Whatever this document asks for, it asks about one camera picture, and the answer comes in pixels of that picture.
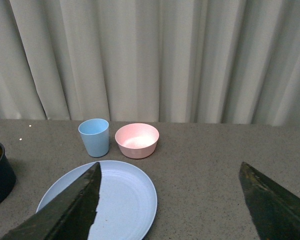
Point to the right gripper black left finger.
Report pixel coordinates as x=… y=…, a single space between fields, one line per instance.
x=69 y=216

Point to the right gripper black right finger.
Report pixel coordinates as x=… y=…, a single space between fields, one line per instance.
x=274 y=210

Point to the light blue plastic plate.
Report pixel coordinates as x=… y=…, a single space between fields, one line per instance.
x=127 y=203

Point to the light blue plastic cup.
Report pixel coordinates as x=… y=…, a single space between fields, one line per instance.
x=95 y=136

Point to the pink plastic bowl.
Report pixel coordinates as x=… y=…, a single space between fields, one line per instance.
x=137 y=140

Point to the white pleated curtain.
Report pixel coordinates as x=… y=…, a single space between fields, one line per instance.
x=198 y=61

